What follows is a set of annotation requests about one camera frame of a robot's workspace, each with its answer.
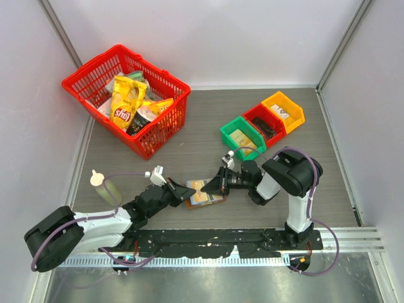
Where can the white label in yellow bin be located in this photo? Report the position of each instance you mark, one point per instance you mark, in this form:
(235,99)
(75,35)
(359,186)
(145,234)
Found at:
(280,111)

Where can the black and white cup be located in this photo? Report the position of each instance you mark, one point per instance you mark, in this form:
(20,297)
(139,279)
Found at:
(143,116)

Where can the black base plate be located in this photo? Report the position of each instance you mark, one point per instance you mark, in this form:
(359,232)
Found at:
(211,243)

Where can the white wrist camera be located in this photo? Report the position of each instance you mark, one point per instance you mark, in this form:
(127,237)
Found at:
(156,176)
(228,160)

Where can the red plastic shopping basket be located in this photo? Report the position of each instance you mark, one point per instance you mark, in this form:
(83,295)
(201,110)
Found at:
(87,86)

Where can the dark item in red bin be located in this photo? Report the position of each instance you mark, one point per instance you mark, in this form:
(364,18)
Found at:
(270,128)

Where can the gold credit card left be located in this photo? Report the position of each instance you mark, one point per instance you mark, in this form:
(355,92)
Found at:
(200,195)

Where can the green snack packet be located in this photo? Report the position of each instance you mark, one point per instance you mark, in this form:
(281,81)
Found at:
(136,75)

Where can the brown leather card holder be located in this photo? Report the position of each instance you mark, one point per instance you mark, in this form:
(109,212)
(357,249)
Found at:
(205,200)

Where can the green plastic bin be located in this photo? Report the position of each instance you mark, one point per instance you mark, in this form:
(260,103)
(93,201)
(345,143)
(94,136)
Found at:
(237,126)

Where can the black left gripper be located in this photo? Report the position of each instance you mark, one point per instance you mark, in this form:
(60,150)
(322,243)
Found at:
(178,192)

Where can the yellow plastic bin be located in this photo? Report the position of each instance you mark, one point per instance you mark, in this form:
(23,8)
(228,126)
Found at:
(290,113)

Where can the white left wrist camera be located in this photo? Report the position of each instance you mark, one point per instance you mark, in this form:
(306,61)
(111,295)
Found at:
(156,176)

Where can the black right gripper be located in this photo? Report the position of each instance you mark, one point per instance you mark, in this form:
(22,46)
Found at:
(217,184)

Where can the white cable duct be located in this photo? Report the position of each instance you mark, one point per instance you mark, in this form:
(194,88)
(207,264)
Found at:
(98,261)

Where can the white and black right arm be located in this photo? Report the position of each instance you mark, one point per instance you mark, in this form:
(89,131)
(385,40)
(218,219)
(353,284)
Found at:
(290,170)

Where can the yellow snack packet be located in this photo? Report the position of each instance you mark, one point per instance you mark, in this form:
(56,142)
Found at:
(157,107)

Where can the green squeeze bottle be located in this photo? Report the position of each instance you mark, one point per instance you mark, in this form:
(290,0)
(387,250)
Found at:
(105,188)

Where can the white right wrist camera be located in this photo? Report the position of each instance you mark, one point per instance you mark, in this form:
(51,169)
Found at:
(228,160)

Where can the yellow Lays chips bag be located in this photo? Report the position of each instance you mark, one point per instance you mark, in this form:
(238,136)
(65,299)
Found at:
(127,97)

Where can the red plastic bin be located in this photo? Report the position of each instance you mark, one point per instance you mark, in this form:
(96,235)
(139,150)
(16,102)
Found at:
(261,111)

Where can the gold cards in green bin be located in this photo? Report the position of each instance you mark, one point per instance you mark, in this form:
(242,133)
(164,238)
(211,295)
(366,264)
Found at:
(243,141)

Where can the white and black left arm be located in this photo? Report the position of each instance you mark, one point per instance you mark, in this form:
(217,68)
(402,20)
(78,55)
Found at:
(64,232)

